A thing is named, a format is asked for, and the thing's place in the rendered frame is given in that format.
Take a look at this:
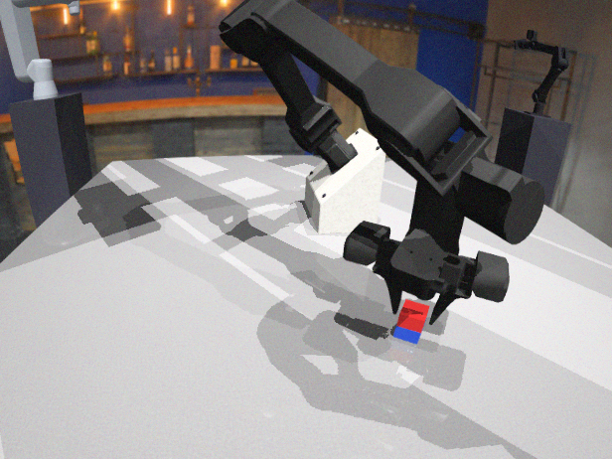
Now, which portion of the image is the blue block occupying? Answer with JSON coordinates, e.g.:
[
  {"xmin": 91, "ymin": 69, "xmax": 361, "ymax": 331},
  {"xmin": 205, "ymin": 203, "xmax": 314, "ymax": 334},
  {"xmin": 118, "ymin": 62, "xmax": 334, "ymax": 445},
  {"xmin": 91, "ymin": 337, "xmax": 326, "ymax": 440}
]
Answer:
[{"xmin": 393, "ymin": 326, "xmax": 421, "ymax": 344}]

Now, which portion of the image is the red block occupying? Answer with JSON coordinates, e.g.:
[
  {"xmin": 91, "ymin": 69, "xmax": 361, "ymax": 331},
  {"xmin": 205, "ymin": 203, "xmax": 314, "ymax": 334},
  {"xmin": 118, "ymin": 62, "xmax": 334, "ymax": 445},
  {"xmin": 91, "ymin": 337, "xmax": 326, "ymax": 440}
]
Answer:
[{"xmin": 396, "ymin": 299, "xmax": 429, "ymax": 334}]

